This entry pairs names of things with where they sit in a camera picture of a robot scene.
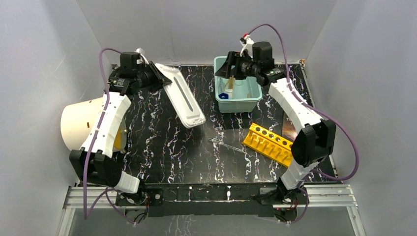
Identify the clear glass test tube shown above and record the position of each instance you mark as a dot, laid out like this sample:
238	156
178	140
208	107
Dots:
215	141

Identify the blue capped glass tube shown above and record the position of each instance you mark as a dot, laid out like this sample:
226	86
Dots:
223	96

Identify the dark book three days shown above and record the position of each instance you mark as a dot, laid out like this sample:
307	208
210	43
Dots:
288	130

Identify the aluminium frame rail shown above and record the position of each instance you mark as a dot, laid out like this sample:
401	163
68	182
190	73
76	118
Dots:
215	199

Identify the mint green plastic bin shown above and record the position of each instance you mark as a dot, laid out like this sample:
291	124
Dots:
237	105

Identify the white bin lid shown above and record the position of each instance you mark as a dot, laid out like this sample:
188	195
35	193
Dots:
181	97

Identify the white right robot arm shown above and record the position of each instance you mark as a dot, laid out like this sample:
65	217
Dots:
315	135

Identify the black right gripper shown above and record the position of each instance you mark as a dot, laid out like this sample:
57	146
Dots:
224	71

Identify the yellow test tube rack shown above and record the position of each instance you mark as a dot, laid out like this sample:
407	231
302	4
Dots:
269	144

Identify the white drum orange face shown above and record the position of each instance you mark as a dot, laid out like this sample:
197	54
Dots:
80	121

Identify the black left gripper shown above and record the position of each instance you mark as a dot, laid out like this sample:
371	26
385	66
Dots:
155	75

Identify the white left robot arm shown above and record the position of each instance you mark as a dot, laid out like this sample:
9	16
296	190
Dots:
93	161

